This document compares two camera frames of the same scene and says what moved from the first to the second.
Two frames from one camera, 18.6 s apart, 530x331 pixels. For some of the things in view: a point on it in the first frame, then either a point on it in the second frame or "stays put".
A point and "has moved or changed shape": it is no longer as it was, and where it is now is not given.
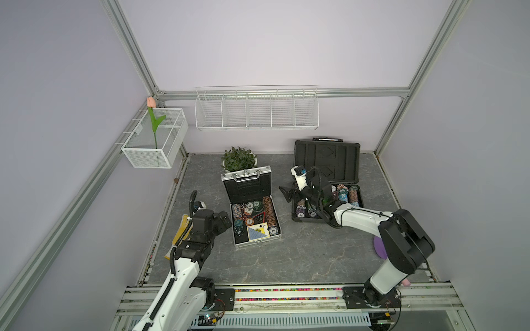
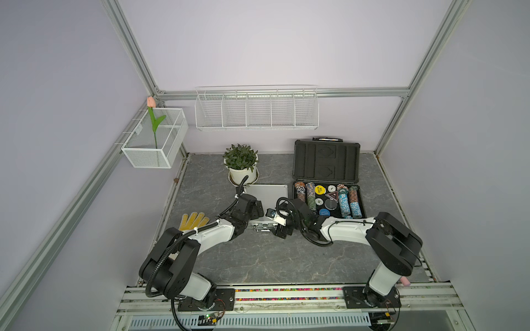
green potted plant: (238, 158) stays put
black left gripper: (217, 221) -> (257, 214)
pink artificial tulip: (152, 103) stays put
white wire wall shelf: (273, 107) stays put
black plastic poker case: (328, 174) stays put
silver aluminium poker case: (254, 216) has moved or changed shape
